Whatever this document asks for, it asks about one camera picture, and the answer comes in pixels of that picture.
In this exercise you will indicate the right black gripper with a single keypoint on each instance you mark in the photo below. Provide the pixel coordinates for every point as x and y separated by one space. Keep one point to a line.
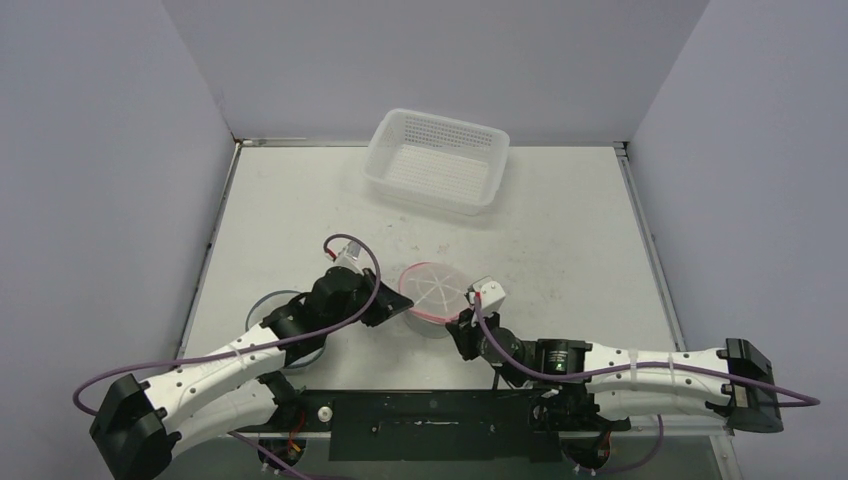
461 330

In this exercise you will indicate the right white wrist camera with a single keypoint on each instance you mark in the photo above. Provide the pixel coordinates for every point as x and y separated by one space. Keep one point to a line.
488 292

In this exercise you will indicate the pink-trimmed mesh laundry bag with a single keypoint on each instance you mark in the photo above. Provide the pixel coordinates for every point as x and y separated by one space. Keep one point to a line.
438 292

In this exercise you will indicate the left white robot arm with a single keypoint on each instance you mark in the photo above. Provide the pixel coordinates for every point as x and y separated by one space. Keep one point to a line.
142 425

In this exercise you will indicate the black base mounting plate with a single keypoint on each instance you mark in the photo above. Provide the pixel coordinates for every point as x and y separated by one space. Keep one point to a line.
441 425

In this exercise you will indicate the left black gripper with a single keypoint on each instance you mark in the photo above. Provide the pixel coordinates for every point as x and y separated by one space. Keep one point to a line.
386 304

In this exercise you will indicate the blue-trimmed mesh laundry bag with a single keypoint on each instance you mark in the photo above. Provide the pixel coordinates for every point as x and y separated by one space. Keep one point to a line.
262 308

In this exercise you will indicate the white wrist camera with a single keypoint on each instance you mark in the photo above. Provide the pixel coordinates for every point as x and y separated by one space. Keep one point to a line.
488 292
348 257

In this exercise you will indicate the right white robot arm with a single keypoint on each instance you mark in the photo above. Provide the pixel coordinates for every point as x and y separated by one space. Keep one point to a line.
583 385

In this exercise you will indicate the white perforated plastic basket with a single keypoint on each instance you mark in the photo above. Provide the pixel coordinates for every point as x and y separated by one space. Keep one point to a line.
436 161

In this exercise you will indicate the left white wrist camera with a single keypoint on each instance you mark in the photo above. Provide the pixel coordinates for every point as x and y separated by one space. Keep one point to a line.
348 257

